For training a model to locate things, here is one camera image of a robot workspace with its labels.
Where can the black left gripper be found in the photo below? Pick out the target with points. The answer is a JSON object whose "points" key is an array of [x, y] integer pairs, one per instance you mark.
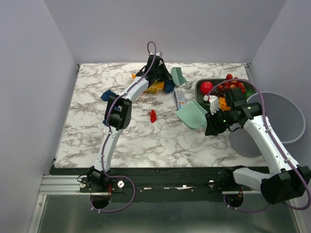
{"points": [[166, 75]]}

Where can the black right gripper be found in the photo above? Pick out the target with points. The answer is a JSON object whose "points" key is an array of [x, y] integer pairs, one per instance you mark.
{"points": [[213, 128]]}

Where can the mint green brush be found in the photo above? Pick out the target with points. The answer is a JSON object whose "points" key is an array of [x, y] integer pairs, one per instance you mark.
{"points": [[177, 76]]}

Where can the mint green dustpan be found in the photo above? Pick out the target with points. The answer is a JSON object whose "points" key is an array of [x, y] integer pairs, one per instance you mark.
{"points": [[193, 115]]}

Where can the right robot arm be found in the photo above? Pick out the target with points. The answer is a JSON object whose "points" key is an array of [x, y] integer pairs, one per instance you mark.
{"points": [[286, 179]]}

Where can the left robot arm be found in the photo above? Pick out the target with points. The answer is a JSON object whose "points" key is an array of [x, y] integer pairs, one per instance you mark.
{"points": [[118, 116]]}

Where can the orange snack bag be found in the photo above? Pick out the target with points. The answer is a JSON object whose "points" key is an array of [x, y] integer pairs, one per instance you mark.
{"points": [[154, 87]]}

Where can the blue paper scrap by bag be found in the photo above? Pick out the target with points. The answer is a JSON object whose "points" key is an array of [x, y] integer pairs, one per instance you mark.
{"points": [[168, 86]]}

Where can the orange toy pineapple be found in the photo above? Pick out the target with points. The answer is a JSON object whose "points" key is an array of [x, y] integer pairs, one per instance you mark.
{"points": [[223, 105]]}

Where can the dark grape bunch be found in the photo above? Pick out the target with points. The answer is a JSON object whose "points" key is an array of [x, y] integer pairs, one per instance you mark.
{"points": [[220, 90]]}

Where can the dark green fruit tray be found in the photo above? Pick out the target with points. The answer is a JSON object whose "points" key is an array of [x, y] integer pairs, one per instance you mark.
{"points": [[199, 97]]}

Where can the red apple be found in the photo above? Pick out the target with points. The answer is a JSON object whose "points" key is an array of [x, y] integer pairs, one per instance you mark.
{"points": [[206, 87]]}

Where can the red paper scrap centre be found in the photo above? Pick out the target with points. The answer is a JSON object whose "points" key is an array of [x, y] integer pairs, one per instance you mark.
{"points": [[153, 116]]}

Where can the green lime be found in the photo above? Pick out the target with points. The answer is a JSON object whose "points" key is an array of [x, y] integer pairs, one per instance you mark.
{"points": [[249, 93]]}

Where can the long blue paper scrap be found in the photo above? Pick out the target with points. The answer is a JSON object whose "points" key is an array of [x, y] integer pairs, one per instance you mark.
{"points": [[108, 95]]}

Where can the grey waste bin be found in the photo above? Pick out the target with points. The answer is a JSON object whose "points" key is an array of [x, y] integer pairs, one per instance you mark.
{"points": [[284, 116]]}

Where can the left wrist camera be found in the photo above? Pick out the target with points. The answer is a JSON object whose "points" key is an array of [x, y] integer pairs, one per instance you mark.
{"points": [[159, 54]]}

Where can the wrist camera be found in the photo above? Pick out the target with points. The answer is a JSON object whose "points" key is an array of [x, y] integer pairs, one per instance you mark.
{"points": [[159, 54], [213, 103]]}

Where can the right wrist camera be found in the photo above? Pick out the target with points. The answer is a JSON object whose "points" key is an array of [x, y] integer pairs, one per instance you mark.
{"points": [[213, 103]]}

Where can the aluminium mounting rail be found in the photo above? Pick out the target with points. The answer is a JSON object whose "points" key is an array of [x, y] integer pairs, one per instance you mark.
{"points": [[69, 185]]}

